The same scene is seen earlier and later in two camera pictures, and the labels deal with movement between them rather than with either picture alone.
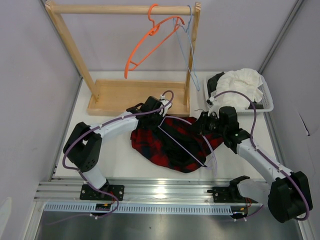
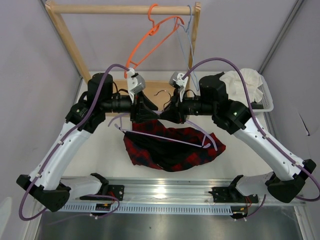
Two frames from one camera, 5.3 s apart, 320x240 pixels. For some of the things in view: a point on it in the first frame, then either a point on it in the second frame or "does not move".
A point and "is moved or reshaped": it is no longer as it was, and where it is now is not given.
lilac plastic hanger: (184, 148) -> (118, 122)
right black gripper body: (210, 124) -> (195, 106)
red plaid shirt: (175, 143) is moved or reshaped
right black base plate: (228, 194) does not move
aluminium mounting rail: (154, 191) does not move
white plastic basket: (265, 98) does not move
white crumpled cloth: (245, 81) does not move
